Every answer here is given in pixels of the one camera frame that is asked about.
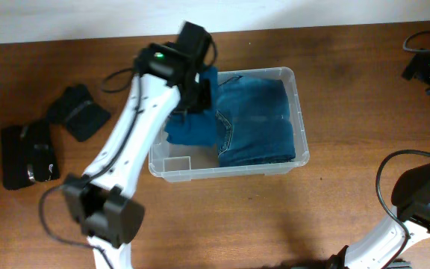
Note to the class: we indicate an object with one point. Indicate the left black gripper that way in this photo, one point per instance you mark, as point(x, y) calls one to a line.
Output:
point(204, 101)

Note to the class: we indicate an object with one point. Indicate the teal blue garment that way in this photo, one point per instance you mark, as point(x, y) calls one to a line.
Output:
point(197, 129)

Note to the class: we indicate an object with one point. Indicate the dark blue jeans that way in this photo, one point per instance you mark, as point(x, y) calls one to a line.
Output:
point(253, 122)

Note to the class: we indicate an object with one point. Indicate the black garment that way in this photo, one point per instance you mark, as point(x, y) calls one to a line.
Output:
point(77, 112)
point(27, 155)

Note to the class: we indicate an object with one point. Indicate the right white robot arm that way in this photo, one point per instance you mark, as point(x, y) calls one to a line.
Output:
point(407, 222)

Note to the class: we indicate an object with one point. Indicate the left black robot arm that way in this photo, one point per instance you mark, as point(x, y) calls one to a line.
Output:
point(166, 81)

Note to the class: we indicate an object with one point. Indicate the clear plastic storage bin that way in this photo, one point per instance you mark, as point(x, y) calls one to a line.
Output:
point(178, 163)

